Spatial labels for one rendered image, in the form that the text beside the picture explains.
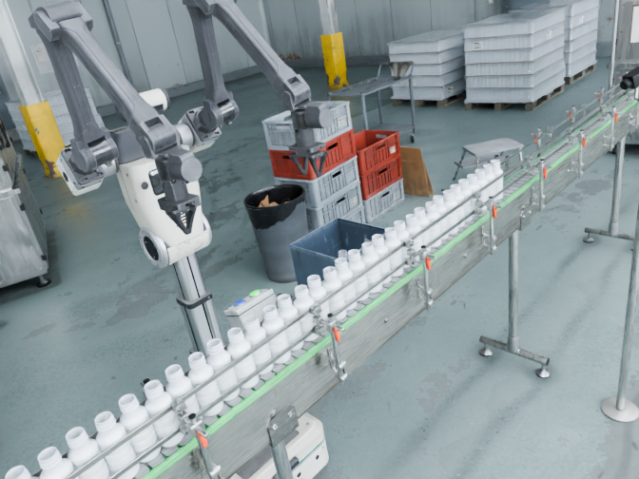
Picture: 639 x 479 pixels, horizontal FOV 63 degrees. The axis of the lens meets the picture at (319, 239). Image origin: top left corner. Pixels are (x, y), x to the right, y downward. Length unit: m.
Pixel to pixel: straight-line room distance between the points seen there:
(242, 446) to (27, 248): 3.75
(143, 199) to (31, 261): 3.25
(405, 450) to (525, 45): 6.15
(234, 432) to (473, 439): 1.42
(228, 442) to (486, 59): 7.15
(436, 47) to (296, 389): 7.38
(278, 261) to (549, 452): 2.17
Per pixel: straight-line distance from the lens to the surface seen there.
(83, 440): 1.25
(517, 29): 7.80
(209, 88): 1.81
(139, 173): 1.77
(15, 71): 8.85
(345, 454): 2.57
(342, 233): 2.44
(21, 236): 4.92
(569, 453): 2.60
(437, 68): 8.55
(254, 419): 1.45
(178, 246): 1.88
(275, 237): 3.71
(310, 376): 1.54
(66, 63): 1.55
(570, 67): 9.35
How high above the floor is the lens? 1.89
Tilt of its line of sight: 25 degrees down
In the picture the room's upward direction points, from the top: 10 degrees counter-clockwise
